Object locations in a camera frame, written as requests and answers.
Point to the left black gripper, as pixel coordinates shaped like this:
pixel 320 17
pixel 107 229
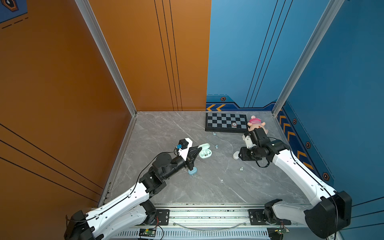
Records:
pixel 190 160

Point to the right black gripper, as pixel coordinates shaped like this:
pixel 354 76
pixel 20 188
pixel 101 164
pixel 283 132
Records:
pixel 243 154

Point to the green earbud charging case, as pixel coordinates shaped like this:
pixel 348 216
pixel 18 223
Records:
pixel 205 151

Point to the white earbud charging case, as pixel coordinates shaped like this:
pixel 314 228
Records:
pixel 236 155

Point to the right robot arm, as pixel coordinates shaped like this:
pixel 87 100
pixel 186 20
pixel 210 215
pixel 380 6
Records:
pixel 329 211

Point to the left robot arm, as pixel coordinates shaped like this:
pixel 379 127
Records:
pixel 133 207

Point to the blue earbud charging case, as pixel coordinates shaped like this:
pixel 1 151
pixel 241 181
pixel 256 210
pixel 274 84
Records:
pixel 193 171

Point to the pink plush doll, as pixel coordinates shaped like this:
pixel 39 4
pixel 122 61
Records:
pixel 256 123

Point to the black grey checkerboard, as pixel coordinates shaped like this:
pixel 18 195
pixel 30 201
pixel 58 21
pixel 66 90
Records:
pixel 219 122

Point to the right green circuit board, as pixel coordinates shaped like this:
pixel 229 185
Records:
pixel 282 230

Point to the green circuit board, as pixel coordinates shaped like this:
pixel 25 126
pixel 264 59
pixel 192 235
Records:
pixel 147 233
pixel 282 230

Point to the left green circuit board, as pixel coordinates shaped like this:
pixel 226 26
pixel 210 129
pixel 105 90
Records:
pixel 147 233

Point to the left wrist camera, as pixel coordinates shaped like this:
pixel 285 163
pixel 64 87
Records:
pixel 183 148

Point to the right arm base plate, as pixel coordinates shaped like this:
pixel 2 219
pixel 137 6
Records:
pixel 258 216

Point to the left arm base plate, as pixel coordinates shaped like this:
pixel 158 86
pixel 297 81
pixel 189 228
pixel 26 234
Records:
pixel 160 217

